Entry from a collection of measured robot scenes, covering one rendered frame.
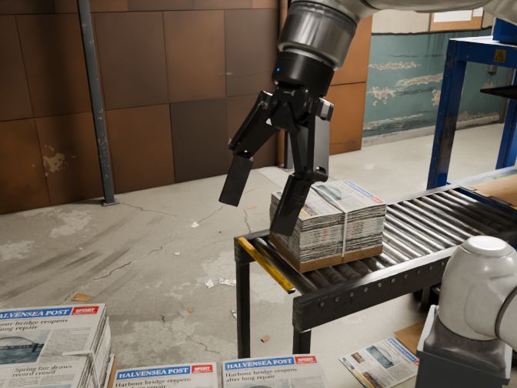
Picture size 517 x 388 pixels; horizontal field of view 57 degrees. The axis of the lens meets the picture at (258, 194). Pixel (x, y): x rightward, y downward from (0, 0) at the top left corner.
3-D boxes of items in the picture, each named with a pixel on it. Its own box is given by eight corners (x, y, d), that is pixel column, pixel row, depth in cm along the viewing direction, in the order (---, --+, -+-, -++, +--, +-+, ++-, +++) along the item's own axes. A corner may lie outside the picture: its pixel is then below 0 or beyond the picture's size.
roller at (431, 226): (462, 254, 206) (464, 244, 204) (388, 212, 245) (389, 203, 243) (471, 252, 208) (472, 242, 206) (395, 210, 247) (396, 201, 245)
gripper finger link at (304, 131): (302, 114, 63) (310, 108, 62) (315, 187, 58) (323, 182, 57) (279, 104, 61) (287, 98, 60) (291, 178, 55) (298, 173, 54)
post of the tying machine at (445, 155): (419, 292, 308) (460, 40, 247) (409, 285, 315) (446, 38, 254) (429, 289, 312) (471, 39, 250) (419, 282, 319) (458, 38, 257)
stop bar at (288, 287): (288, 295, 171) (288, 290, 170) (236, 242, 206) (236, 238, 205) (295, 292, 172) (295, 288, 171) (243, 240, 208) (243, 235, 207)
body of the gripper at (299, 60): (349, 73, 60) (324, 143, 61) (308, 71, 67) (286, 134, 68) (305, 48, 56) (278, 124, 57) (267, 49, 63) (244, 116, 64)
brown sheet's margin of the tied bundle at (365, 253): (348, 262, 190) (349, 252, 188) (314, 230, 214) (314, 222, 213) (382, 254, 195) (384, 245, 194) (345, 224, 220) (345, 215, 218)
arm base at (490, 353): (509, 319, 127) (514, 302, 125) (505, 374, 109) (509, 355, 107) (437, 299, 135) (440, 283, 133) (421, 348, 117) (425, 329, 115)
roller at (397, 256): (405, 273, 193) (406, 262, 191) (335, 225, 231) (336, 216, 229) (414, 270, 195) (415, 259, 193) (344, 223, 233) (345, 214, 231)
